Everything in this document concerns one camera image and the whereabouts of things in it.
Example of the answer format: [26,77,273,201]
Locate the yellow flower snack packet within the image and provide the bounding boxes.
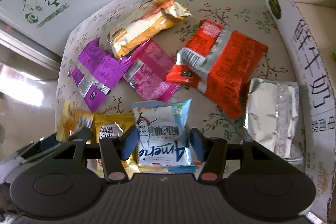
[56,100,94,141]

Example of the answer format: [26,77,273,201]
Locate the red orange snack packet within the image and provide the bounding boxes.
[166,19,269,119]

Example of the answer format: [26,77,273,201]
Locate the cardboard milk box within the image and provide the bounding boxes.
[266,0,335,223]

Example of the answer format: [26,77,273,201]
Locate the yellow waffle snack packet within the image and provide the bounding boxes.
[93,113,139,178]

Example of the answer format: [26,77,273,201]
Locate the floral table cloth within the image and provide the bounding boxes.
[55,0,295,144]

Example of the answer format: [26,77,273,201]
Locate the purple snack packet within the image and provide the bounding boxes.
[68,38,132,113]

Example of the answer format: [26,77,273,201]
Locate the silver foil snack packet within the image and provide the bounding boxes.
[244,78,303,165]

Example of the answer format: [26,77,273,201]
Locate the pink snack packet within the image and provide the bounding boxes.
[123,39,180,102]

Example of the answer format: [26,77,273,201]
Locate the light blue Ameria packet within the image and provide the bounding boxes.
[131,99,197,174]

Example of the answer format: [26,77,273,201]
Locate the orange white bread packet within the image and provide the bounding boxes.
[108,0,191,59]

